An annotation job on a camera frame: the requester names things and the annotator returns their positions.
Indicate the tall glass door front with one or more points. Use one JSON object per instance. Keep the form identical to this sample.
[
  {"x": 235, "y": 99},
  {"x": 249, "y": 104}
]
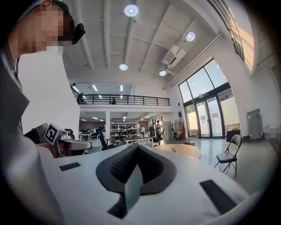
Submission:
[{"x": 208, "y": 105}]

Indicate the white ceiling air conditioner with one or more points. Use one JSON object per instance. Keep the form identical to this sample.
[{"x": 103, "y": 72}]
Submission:
[{"x": 175, "y": 56}]

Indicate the person's head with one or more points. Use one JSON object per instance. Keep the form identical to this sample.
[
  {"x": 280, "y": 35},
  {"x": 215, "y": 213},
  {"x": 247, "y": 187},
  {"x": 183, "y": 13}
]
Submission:
[{"x": 37, "y": 28}]

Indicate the long white desk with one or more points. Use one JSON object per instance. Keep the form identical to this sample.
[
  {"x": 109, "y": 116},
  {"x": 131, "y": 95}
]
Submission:
[{"x": 140, "y": 138}]

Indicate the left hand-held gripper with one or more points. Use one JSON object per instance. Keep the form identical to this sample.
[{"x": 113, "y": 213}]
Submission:
[{"x": 52, "y": 134}]

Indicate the person's left forearm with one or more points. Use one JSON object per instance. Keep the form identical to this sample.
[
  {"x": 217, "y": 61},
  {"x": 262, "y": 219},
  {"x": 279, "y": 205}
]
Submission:
[{"x": 46, "y": 150}]

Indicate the white storage shelves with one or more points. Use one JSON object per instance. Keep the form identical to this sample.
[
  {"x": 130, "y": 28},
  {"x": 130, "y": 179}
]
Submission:
[{"x": 123, "y": 128}]

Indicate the high wall window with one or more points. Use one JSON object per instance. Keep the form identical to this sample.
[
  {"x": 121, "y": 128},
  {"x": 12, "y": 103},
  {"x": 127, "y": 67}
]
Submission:
[{"x": 243, "y": 37}]

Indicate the black head-worn camera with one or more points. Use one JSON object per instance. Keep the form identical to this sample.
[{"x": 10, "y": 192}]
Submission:
[{"x": 78, "y": 33}]

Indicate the black mezzanine railing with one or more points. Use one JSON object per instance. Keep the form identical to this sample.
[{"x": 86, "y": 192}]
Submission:
[{"x": 123, "y": 100}]

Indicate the round ceiling lamp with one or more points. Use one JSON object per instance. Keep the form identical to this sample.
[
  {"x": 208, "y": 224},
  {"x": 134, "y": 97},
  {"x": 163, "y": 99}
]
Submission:
[
  {"x": 190, "y": 36},
  {"x": 131, "y": 10},
  {"x": 123, "y": 66},
  {"x": 162, "y": 73}
]

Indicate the black folding chair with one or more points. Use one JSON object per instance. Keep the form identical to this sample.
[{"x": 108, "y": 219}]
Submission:
[{"x": 228, "y": 157}]

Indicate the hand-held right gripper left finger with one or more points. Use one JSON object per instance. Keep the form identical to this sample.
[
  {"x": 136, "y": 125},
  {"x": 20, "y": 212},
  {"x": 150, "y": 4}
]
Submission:
[{"x": 118, "y": 169}]

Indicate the round wooden table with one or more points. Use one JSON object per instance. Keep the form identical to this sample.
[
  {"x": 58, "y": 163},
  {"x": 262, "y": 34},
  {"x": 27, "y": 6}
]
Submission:
[{"x": 186, "y": 150}]

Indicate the grey wall panel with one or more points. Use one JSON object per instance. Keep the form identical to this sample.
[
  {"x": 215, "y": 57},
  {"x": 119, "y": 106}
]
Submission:
[{"x": 254, "y": 124}]

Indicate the clothes rack with white garments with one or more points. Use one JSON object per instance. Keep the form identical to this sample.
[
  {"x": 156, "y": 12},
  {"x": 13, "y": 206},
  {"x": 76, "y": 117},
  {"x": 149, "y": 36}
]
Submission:
[{"x": 179, "y": 129}]

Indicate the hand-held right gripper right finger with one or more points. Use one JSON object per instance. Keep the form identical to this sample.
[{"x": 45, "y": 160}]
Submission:
[{"x": 158, "y": 171}]

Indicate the person's white and grey shirt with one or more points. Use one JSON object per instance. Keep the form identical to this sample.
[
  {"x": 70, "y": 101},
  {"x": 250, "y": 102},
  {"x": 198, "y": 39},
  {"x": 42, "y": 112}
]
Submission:
[{"x": 39, "y": 99}]

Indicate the black box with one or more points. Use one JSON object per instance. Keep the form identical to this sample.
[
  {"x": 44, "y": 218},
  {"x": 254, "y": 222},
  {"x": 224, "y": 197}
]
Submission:
[{"x": 231, "y": 135}]

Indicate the teal spray bottle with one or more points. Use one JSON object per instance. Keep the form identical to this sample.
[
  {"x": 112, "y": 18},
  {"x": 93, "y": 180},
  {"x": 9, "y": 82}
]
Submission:
[{"x": 174, "y": 151}]

